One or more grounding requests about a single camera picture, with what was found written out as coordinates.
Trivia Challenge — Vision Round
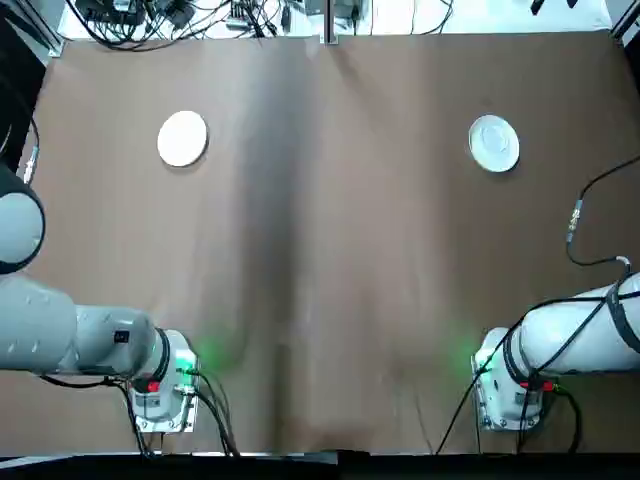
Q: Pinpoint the clear glass petri dish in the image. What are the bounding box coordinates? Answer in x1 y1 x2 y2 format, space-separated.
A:
476 118 517 158

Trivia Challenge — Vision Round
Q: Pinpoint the plain white round plate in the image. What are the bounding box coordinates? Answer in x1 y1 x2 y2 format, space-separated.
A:
156 110 209 168

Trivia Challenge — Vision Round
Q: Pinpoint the grey electronics box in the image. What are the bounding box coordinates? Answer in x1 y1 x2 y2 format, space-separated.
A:
333 0 372 22

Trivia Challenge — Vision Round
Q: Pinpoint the grey usb hub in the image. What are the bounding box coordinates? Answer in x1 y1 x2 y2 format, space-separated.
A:
227 0 252 30

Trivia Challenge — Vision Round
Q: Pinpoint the black power adapter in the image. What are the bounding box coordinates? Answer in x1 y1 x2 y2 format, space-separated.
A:
166 0 192 30

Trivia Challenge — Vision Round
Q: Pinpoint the black power strip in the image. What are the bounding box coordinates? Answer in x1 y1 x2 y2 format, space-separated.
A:
74 0 144 27

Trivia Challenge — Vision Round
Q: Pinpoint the black base power cable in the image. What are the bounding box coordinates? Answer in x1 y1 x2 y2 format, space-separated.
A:
547 382 584 454
191 366 242 458
436 367 484 455
39 374 157 459

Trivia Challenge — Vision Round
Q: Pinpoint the aluminium frame post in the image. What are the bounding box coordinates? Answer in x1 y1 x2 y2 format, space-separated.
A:
323 0 339 47

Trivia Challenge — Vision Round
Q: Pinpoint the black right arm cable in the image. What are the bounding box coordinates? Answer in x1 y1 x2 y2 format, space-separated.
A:
502 154 640 384

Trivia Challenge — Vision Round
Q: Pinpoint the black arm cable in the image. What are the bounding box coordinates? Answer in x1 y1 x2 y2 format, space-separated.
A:
22 117 42 185
502 154 640 384

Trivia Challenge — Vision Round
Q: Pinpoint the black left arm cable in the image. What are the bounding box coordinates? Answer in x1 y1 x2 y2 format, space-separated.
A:
22 117 42 185

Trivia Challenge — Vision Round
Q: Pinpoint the aluminium frame rail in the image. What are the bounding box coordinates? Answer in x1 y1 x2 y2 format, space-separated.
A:
47 20 67 58
609 0 640 49

